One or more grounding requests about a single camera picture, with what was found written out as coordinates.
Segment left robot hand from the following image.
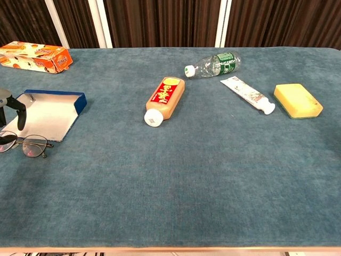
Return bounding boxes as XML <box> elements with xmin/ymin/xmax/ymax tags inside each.
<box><xmin>0</xmin><ymin>89</ymin><xmax>27</xmax><ymax>146</ymax></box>

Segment blue glasses case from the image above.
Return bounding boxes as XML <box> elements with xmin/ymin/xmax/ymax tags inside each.
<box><xmin>0</xmin><ymin>89</ymin><xmax>87</xmax><ymax>142</ymax></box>

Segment thin-framed eyeglasses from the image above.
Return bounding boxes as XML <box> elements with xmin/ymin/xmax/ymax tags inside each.
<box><xmin>0</xmin><ymin>131</ymin><xmax>54</xmax><ymax>159</ymax></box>

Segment orange biscuit box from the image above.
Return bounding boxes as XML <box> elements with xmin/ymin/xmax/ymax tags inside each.
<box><xmin>0</xmin><ymin>41</ymin><xmax>74</xmax><ymax>74</ymax></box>

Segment sauce bottle with red label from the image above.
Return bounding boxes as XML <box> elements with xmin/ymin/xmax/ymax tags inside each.
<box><xmin>143</xmin><ymin>76</ymin><xmax>186</xmax><ymax>128</ymax></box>

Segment dark brown pleated curtain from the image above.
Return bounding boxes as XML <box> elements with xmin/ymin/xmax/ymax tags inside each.
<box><xmin>0</xmin><ymin>0</ymin><xmax>341</xmax><ymax>51</ymax></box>

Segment teal table cloth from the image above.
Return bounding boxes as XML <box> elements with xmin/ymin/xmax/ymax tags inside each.
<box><xmin>0</xmin><ymin>46</ymin><xmax>341</xmax><ymax>249</ymax></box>

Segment clear bottle with green label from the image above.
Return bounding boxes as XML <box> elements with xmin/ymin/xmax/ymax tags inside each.
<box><xmin>184</xmin><ymin>51</ymin><xmax>242</xmax><ymax>78</ymax></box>

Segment white toothpaste tube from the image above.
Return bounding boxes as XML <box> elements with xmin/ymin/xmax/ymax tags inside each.
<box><xmin>220</xmin><ymin>76</ymin><xmax>276</xmax><ymax>115</ymax></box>

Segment yellow sponge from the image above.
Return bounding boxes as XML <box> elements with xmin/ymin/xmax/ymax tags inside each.
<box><xmin>273</xmin><ymin>83</ymin><xmax>324</xmax><ymax>120</ymax></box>

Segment thin white metal post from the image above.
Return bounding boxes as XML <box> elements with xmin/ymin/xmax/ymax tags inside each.
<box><xmin>44</xmin><ymin>0</ymin><xmax>70</xmax><ymax>49</ymax></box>

